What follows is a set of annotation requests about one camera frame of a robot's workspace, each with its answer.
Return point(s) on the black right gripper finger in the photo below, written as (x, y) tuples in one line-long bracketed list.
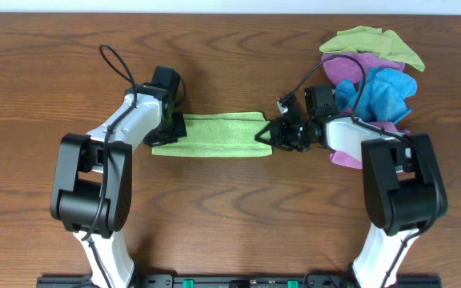
[(262, 140), (265, 132)]

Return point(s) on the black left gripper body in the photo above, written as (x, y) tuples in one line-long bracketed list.
[(168, 130)]

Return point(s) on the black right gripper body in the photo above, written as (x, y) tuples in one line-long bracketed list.
[(280, 134)]

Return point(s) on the light green microfiber cloth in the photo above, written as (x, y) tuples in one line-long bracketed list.
[(228, 135)]

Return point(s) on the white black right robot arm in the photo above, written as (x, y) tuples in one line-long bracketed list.
[(403, 190)]

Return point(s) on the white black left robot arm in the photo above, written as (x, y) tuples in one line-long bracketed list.
[(92, 188)]

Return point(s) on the purple microfiber cloth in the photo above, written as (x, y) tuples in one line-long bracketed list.
[(339, 69), (344, 158)]

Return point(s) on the blue microfiber cloth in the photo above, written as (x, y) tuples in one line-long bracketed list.
[(384, 96)]

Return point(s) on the olive green microfiber cloth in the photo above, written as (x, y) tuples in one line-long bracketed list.
[(386, 45)]

